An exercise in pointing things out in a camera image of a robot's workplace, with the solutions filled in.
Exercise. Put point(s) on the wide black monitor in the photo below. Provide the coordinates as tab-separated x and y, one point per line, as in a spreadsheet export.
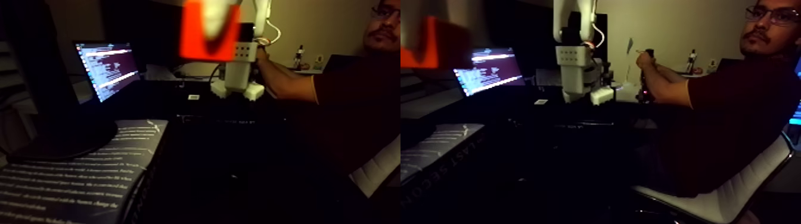
144	31

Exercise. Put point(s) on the red cube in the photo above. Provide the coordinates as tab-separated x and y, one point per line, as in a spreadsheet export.
194	44

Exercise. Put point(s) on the person's left hand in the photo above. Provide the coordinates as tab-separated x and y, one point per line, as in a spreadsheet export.
647	61

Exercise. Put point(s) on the black book with white text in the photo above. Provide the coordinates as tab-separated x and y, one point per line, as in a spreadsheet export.
62	181

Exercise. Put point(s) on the dark-framed eyeglasses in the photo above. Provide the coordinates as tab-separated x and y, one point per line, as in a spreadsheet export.
782	15

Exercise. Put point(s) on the small dark figurine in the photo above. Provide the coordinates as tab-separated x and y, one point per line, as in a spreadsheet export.
692	61

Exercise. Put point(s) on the person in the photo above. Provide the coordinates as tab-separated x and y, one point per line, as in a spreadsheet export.
744	119

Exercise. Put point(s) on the white office chair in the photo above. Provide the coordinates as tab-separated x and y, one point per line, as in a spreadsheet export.
732	203

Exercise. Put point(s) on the large black monitor with stand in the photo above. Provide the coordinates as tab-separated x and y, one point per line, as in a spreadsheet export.
37	75

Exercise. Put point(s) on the black box with white print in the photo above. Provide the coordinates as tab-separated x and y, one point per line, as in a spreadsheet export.
219	119

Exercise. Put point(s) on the open laptop with lit screen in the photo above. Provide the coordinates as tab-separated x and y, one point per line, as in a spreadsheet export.
109	66

